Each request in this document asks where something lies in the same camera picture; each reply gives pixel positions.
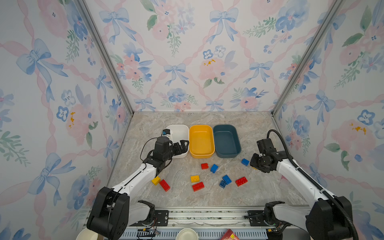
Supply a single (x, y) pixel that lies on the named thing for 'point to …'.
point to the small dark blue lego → (222, 184)
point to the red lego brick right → (241, 181)
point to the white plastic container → (179, 132)
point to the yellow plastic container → (201, 141)
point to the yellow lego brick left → (156, 180)
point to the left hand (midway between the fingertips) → (183, 141)
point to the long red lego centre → (198, 186)
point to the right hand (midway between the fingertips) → (253, 163)
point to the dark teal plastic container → (227, 142)
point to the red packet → (229, 235)
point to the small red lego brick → (204, 166)
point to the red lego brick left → (164, 185)
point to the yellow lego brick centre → (195, 178)
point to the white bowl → (187, 234)
